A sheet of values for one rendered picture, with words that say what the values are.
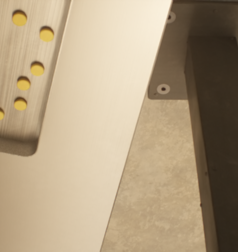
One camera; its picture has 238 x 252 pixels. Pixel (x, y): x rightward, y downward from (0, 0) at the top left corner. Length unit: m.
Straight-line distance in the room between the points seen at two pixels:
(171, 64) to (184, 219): 0.66
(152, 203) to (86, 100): 1.38
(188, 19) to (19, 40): 0.95
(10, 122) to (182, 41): 0.94
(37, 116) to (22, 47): 0.07
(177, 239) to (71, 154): 1.50
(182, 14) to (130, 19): 0.93
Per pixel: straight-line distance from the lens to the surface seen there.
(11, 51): 0.45
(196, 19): 1.36
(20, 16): 0.43
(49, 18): 0.43
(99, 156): 0.52
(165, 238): 1.99
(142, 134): 1.61
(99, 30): 0.43
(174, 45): 1.40
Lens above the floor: 1.16
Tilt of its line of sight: 47 degrees down
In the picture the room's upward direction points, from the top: 179 degrees counter-clockwise
